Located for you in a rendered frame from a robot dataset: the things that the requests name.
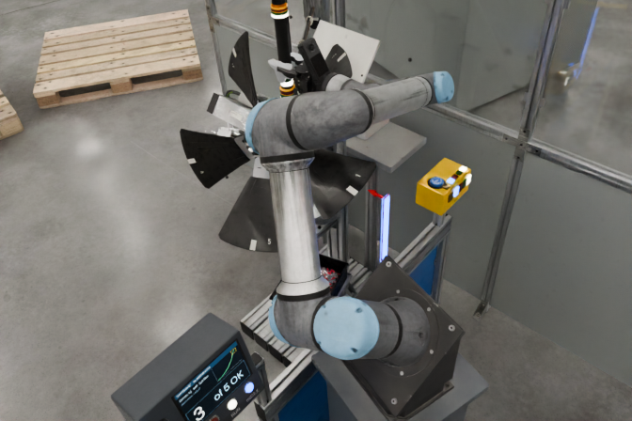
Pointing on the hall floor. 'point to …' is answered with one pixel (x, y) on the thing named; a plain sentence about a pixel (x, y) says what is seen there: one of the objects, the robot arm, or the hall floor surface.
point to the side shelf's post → (371, 222)
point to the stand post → (336, 244)
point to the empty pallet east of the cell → (116, 57)
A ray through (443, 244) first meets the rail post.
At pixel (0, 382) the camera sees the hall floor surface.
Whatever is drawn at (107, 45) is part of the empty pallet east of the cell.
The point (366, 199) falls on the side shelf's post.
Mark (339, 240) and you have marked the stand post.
